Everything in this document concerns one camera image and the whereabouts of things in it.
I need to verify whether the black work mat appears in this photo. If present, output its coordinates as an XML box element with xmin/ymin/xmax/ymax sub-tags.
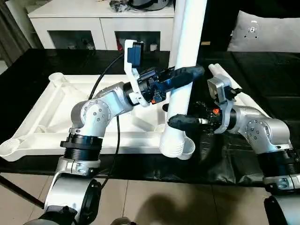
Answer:
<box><xmin>0</xmin><ymin>48</ymin><xmax>300</xmax><ymax>188</ymax></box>

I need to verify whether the white plastic table top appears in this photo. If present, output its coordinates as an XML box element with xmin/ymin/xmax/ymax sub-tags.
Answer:
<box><xmin>0</xmin><ymin>72</ymin><xmax>196</xmax><ymax>163</ymax></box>

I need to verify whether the black stand base bar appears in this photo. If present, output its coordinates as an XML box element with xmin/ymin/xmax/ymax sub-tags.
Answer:
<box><xmin>0</xmin><ymin>174</ymin><xmax>45</xmax><ymax>210</ymax></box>

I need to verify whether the black clutter pile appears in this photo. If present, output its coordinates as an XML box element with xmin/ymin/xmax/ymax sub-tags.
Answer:
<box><xmin>109</xmin><ymin>0</ymin><xmax>132</xmax><ymax>13</ymax></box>

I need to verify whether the white glass-door cabinet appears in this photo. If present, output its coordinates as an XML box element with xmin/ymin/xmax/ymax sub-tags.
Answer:
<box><xmin>27</xmin><ymin>0</ymin><xmax>176</xmax><ymax>51</ymax></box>

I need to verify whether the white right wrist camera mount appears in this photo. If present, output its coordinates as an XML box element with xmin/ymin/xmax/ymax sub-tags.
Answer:
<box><xmin>207</xmin><ymin>76</ymin><xmax>242</xmax><ymax>135</ymax></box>

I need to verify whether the grey helmet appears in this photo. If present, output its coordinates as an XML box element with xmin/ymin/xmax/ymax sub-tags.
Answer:
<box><xmin>130</xmin><ymin>0</ymin><xmax>170</xmax><ymax>11</ymax></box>

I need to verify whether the grey cushion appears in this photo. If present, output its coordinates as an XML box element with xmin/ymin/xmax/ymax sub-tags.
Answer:
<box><xmin>226</xmin><ymin>9</ymin><xmax>300</xmax><ymax>53</ymax></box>

